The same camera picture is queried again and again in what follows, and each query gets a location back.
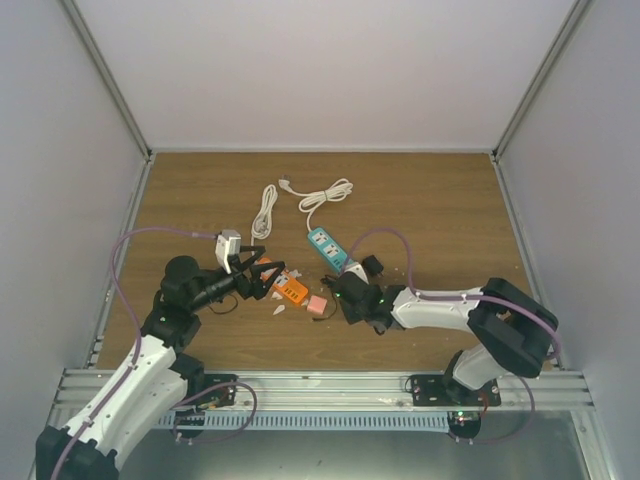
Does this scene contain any white teal-strip cord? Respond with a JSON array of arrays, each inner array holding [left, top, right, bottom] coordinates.
[[277, 173, 355, 231]]

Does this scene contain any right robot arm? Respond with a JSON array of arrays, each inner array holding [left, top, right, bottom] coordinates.
[[331, 272, 560, 405]]

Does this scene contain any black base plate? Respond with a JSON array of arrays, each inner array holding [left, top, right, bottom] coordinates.
[[404, 373, 502, 441], [174, 374, 238, 439]]

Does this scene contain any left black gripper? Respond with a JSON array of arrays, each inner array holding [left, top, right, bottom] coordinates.
[[189, 245, 285, 312]]

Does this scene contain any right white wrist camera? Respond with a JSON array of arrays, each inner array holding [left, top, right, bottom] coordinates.
[[342, 262, 369, 283]]

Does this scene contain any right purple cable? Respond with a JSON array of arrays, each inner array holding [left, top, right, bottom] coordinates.
[[344, 227, 561, 446]]

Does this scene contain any aluminium frame post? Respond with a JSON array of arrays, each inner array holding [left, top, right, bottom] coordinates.
[[490, 0, 596, 161], [58, 0, 153, 162]]

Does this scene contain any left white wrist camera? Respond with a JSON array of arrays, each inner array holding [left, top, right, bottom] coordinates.
[[215, 229, 241, 274]]

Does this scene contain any grey slotted cable duct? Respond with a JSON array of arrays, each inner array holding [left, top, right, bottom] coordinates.
[[178, 410, 449, 433]]

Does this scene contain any orange power strip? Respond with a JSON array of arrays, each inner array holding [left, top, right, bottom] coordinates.
[[260, 267, 309, 306]]

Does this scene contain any aluminium front rail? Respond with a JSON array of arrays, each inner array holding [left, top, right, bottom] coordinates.
[[55, 367, 594, 412]]

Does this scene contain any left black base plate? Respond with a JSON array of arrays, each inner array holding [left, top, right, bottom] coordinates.
[[174, 374, 238, 439]]

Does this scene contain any teal power strip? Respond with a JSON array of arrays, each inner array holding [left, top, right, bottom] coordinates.
[[307, 227, 347, 272]]

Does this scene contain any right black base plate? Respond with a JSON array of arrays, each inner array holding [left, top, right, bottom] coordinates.
[[404, 373, 502, 441]]

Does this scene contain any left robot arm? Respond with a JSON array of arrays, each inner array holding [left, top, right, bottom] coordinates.
[[35, 245, 285, 479]]

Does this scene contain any left aluminium frame post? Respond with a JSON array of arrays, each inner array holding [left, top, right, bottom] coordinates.
[[58, 0, 153, 162]]

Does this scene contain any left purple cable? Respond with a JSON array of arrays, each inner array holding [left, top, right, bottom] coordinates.
[[49, 227, 224, 480]]

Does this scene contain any right aluminium frame post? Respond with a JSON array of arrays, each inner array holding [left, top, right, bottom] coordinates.
[[490, 0, 596, 161]]

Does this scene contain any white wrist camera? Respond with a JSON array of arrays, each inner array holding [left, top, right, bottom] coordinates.
[[342, 262, 369, 283], [215, 229, 241, 274]]

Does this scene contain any white orange-strip cord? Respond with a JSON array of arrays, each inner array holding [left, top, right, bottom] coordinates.
[[249, 183, 279, 246]]

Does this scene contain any purple cable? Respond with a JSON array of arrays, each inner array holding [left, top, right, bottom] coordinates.
[[49, 227, 224, 480], [344, 227, 561, 446]]

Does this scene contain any pink charger plug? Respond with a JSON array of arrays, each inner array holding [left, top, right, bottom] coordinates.
[[306, 295, 328, 316]]

